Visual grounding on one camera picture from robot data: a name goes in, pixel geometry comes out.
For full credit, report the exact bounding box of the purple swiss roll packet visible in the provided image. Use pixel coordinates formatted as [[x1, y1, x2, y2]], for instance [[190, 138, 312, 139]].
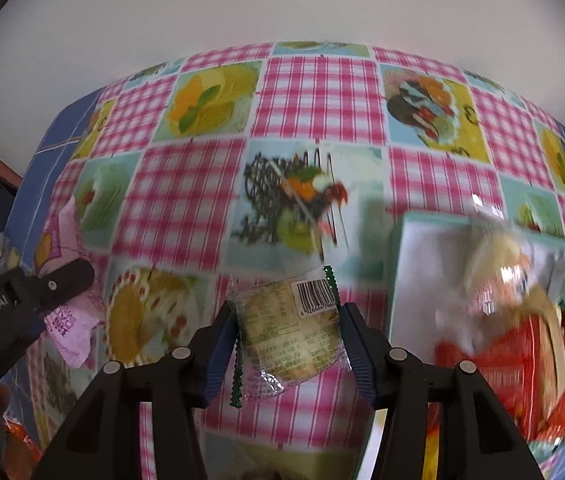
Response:
[[34, 198, 104, 368]]

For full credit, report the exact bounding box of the red Rolet Kiss packet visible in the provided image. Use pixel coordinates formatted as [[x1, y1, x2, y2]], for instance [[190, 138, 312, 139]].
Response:
[[434, 316, 565, 441]]

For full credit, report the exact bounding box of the red white milk biscuit packet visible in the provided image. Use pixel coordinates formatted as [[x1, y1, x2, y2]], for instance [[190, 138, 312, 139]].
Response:
[[523, 285, 565, 417]]

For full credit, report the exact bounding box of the orange snack packet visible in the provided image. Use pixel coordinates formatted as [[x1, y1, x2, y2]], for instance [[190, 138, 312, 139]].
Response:
[[461, 231, 532, 315]]

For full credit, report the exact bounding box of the clear bread packet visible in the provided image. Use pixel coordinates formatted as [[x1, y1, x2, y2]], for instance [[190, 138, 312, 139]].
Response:
[[227, 266, 345, 408]]

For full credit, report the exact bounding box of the colourful snack pile on floor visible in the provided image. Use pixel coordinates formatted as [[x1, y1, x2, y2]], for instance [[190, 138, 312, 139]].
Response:
[[0, 383, 37, 480]]

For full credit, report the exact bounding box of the white tray with green rim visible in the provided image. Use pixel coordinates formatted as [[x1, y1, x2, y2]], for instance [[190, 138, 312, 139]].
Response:
[[351, 210, 565, 480]]

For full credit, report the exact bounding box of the blue plaid bed sheet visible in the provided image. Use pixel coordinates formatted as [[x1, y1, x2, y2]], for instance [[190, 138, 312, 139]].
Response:
[[5, 89, 104, 270]]

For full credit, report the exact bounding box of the pink checkered picture tablecloth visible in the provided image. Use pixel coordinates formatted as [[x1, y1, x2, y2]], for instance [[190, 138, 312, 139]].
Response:
[[23, 41, 565, 445]]

